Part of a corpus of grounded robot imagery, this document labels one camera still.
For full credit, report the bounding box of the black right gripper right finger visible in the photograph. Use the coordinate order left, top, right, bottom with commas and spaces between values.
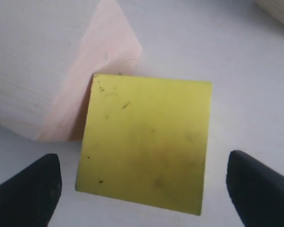
226, 150, 284, 227

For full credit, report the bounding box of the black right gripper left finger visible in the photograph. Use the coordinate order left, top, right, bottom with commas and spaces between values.
0, 154, 62, 227

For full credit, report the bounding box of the yellow cube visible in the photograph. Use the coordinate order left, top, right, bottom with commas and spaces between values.
75, 74, 212, 215

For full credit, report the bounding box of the large pale wooden cube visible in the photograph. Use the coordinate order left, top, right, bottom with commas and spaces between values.
0, 0, 142, 141

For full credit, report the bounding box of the medium plywood cube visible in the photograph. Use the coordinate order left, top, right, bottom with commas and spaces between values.
253, 0, 284, 37

